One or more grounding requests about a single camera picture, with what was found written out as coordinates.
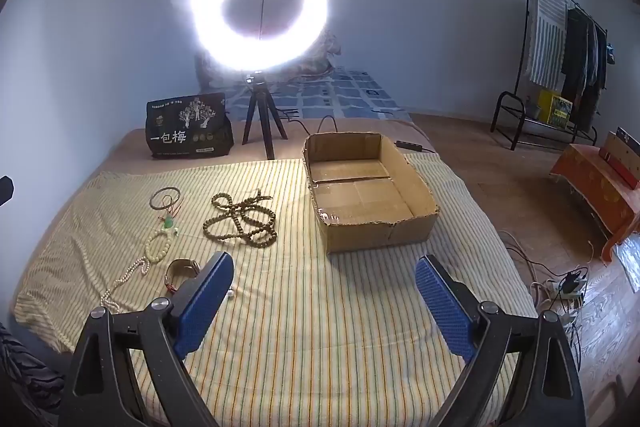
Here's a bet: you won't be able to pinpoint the crumpled patterned blanket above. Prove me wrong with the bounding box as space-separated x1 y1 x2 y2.
195 29 344 90

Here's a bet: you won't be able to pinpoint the round ring light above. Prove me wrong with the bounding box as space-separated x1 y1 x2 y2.
189 0 331 72

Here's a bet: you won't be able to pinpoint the tangle of floor cables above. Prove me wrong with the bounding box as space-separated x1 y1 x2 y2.
500 229 592 368

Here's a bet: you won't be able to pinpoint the striped hanging towel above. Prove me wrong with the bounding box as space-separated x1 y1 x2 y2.
526 0 569 90

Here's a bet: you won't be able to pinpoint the yellow box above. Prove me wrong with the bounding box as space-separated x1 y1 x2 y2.
537 89 574 128

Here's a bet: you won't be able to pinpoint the black ring light cable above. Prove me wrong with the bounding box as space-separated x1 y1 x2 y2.
280 115 437 154

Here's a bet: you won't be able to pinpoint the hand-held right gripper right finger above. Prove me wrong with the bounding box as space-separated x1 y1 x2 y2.
416 255 587 427

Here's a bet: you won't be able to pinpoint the dark hanging clothes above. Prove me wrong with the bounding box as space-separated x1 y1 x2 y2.
560 7 609 134

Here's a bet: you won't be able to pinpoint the blue checked bed sheet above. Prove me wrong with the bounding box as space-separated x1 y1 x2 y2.
220 66 416 124

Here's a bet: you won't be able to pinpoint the yellow striped cloth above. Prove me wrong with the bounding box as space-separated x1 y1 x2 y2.
12 154 538 427

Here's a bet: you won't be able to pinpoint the brown wooden bangle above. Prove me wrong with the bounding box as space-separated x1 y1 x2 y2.
164 258 202 296

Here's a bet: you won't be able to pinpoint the black printed bag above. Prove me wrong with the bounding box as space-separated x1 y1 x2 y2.
146 93 235 159

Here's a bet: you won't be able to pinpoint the white power strip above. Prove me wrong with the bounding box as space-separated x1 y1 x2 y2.
550 269 589 309

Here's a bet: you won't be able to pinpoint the red cord green pendant necklace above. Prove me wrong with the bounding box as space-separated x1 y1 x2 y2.
152 186 184 231

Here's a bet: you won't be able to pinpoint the black tripod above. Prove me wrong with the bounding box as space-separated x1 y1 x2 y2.
241 71 289 161

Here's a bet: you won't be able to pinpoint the brown wooden bead necklace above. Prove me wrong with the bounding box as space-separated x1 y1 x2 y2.
202 188 278 249

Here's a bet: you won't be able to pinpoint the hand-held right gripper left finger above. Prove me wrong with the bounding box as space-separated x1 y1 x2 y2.
59 251 235 427

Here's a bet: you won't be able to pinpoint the black clothes rack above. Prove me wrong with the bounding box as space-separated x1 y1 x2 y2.
491 0 609 151

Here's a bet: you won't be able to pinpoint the cardboard box with red edge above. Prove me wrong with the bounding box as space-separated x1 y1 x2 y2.
602 127 640 190

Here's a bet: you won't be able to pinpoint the dark striped cloth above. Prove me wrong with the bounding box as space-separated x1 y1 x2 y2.
0 322 67 427

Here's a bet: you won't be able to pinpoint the long pearl necklace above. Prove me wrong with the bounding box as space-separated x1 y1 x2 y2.
100 257 152 313

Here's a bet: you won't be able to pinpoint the orange wooden bench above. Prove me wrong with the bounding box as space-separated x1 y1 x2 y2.
549 143 640 264

